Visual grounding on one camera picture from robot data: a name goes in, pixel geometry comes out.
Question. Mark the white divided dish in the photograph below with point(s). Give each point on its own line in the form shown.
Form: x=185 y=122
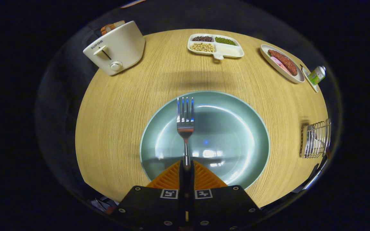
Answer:
x=228 y=50

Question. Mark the light green round plate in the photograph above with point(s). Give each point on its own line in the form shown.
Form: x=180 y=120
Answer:
x=230 y=134

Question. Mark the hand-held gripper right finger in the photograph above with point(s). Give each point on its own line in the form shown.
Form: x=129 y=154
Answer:
x=192 y=181

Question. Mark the cream white toaster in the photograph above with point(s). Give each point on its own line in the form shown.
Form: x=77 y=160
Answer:
x=124 y=45

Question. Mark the pile of yellow soybeans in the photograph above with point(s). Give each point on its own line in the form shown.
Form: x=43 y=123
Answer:
x=202 y=47

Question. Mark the white oval plate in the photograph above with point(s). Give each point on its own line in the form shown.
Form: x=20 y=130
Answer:
x=295 y=77

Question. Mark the green label metal bottle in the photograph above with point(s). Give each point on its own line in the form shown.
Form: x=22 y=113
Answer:
x=316 y=75

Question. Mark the pile of dark red beans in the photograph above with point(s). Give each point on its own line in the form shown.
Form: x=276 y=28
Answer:
x=202 y=38

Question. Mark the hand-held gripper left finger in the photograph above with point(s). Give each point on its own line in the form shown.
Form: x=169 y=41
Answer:
x=182 y=179

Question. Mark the brown toast slice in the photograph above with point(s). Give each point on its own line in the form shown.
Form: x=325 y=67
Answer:
x=116 y=25
x=105 y=29

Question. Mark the pink ham slice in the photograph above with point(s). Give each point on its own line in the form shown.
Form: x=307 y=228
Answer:
x=284 y=69
x=275 y=61

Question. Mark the red-brown meat steak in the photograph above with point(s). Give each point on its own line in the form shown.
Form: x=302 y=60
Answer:
x=284 y=61

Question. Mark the white coaster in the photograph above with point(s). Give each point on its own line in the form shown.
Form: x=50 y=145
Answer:
x=307 y=77

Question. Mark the pile of green mung beans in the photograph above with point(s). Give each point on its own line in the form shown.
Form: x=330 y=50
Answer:
x=225 y=40

